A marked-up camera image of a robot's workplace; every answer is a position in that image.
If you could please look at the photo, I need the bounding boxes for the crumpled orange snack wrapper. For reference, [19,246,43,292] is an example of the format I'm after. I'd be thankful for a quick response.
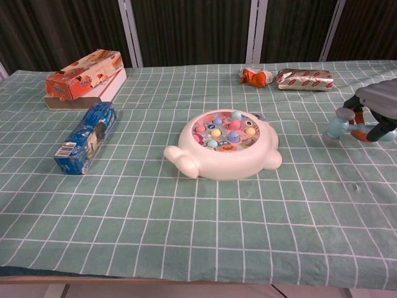
[238,67,276,89]

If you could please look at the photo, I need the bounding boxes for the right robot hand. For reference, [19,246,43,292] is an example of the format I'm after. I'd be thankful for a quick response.
[343,78,397,143]

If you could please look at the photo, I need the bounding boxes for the orange snack box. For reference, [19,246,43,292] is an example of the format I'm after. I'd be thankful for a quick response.
[45,48,125,102]

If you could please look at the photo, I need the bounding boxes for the blue cookie pack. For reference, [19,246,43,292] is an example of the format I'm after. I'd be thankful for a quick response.
[53,101,118,176]

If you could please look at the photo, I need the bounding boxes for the green grid tablecloth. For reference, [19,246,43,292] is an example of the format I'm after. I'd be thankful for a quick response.
[0,60,397,288]

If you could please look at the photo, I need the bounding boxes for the white plastic fishing game toy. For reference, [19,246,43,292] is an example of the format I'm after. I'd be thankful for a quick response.
[163,108,283,182]

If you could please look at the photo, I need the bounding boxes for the light blue toy hammer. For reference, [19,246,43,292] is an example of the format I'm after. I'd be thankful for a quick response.
[323,107,397,143]

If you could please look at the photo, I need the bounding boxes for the gold red-print snack pack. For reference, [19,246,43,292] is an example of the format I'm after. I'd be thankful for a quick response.
[275,68,334,93]

